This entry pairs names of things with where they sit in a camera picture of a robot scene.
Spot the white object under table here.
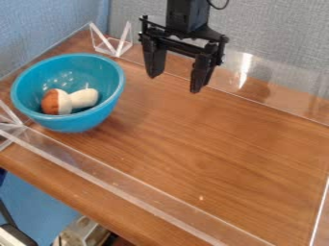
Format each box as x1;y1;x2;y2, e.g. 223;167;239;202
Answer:
53;216;112;246

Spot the clear acrylic barrier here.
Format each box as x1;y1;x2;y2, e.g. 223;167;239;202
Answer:
0;100;275;246
109;30;329;128

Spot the plush brown white mushroom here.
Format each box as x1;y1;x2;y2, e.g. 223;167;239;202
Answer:
42;88;100;115

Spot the clear acrylic back barrier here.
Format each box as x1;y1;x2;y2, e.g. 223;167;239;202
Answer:
109;30;329;128

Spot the black cable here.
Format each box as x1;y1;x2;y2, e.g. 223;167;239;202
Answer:
208;0;232;11

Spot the blue plastic bowl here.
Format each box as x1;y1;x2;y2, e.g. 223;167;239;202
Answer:
11;53;126;133

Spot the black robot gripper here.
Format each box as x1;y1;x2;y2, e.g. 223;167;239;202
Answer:
140;0;229;93

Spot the clear acrylic corner bracket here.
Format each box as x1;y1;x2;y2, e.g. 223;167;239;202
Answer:
89;22;134;58

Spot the clear acrylic front barrier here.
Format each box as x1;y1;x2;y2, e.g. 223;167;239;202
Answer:
0;100;275;246

